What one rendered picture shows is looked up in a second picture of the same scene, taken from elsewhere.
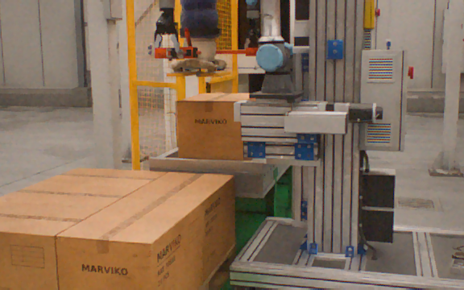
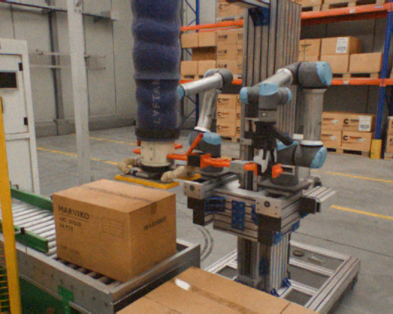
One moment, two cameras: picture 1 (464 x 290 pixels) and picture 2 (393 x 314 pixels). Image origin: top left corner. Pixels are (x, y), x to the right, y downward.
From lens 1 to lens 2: 3.03 m
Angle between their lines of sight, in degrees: 66
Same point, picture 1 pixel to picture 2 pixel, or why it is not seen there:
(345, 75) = not seen: hidden behind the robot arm
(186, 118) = (137, 229)
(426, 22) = not seen: outside the picture
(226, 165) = (178, 260)
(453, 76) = (84, 128)
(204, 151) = (150, 256)
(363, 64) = not seen: hidden behind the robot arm
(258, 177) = (197, 259)
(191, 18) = (172, 119)
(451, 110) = (86, 154)
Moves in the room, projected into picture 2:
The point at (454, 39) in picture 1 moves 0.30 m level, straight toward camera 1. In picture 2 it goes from (82, 102) to (96, 102)
